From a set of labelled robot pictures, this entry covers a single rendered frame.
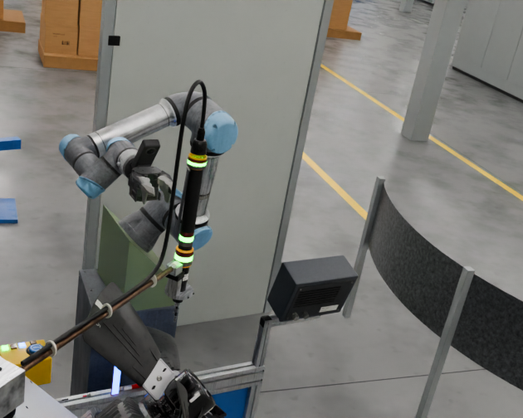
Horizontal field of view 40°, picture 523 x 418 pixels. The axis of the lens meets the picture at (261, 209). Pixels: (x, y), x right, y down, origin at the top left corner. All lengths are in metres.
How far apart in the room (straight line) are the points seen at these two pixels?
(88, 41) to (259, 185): 5.55
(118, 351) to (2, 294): 2.76
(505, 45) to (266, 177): 8.85
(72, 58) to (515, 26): 6.89
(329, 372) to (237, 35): 1.90
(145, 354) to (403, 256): 2.24
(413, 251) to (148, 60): 1.62
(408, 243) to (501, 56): 8.94
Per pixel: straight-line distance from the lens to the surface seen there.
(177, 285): 1.76
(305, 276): 2.45
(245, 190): 4.02
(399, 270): 3.89
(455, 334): 3.63
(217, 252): 4.14
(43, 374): 2.24
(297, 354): 4.25
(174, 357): 2.06
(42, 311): 4.35
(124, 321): 1.82
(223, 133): 2.19
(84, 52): 9.33
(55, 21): 9.21
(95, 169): 2.08
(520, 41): 12.27
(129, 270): 2.46
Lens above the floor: 2.40
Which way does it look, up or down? 24 degrees down
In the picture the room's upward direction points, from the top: 10 degrees clockwise
